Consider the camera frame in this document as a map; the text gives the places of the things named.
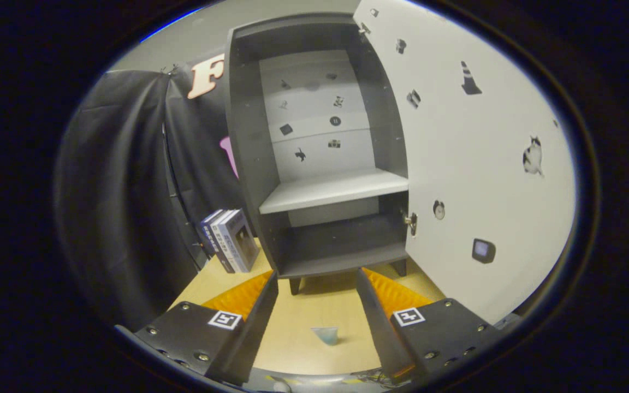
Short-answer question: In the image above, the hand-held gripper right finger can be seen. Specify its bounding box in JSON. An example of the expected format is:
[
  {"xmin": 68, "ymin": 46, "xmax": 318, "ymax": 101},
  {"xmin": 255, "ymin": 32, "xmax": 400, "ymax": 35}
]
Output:
[{"xmin": 355, "ymin": 267, "xmax": 517, "ymax": 385}]

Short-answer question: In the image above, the white cabinet shelf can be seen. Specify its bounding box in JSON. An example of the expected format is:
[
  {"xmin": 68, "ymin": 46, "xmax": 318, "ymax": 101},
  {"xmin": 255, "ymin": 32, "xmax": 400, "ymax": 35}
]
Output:
[{"xmin": 258, "ymin": 168, "xmax": 409, "ymax": 215}]

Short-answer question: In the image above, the blue white tube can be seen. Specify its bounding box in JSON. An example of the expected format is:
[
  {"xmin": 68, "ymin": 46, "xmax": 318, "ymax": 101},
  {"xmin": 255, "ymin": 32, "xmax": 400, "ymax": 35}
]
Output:
[{"xmin": 311, "ymin": 326, "xmax": 340, "ymax": 346}]

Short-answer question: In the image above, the white cabinet door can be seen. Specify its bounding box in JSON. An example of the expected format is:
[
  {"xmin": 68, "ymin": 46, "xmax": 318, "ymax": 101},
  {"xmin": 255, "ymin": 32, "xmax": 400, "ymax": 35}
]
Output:
[{"xmin": 353, "ymin": 0, "xmax": 577, "ymax": 325}]

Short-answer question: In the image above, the dark grey cabinet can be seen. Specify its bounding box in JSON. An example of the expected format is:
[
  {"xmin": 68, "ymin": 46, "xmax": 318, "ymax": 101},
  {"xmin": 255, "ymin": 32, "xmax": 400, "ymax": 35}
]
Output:
[{"xmin": 224, "ymin": 12, "xmax": 411, "ymax": 295}]

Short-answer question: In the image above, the grey cover book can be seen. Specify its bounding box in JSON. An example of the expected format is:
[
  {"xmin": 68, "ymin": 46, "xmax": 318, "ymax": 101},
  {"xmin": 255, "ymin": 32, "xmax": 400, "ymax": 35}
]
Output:
[{"xmin": 217, "ymin": 209, "xmax": 261, "ymax": 272}]

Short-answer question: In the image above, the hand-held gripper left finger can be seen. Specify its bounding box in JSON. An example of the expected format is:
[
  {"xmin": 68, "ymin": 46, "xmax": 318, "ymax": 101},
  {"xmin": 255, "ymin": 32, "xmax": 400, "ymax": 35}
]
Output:
[{"xmin": 115, "ymin": 270, "xmax": 280, "ymax": 385}]

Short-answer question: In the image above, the white book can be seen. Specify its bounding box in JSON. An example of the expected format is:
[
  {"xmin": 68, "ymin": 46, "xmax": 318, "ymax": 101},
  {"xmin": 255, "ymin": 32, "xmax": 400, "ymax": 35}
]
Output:
[{"xmin": 209, "ymin": 210, "xmax": 244, "ymax": 273}]

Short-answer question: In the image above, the black backdrop cloth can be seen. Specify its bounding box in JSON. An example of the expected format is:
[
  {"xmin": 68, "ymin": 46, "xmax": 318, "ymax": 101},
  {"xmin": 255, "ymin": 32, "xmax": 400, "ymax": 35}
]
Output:
[{"xmin": 55, "ymin": 52, "xmax": 250, "ymax": 328}]

